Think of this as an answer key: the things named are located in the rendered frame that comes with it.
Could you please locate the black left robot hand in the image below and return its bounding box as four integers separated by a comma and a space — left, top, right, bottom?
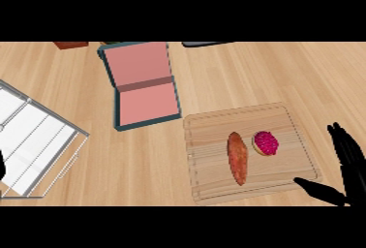
0, 150, 8, 184

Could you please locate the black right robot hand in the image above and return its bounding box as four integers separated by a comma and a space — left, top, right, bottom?
294, 121, 366, 207

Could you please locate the pink frosted cupcake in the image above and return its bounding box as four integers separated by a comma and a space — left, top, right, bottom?
251, 130, 281, 157

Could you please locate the wooden cutting board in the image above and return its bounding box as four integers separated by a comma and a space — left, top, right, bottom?
182, 102, 324, 206

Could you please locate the teal box with pink inside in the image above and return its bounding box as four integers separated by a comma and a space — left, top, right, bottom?
96, 42, 184, 133

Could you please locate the orange sweet potato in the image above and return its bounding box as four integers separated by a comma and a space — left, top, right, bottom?
226, 131, 251, 187

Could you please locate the reddish brown block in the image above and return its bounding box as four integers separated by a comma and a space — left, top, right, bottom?
52, 42, 91, 50

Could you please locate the dark grey flat object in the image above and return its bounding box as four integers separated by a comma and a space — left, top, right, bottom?
181, 42, 237, 48

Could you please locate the white wire dish rack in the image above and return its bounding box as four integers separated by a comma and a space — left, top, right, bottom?
0, 79, 92, 200

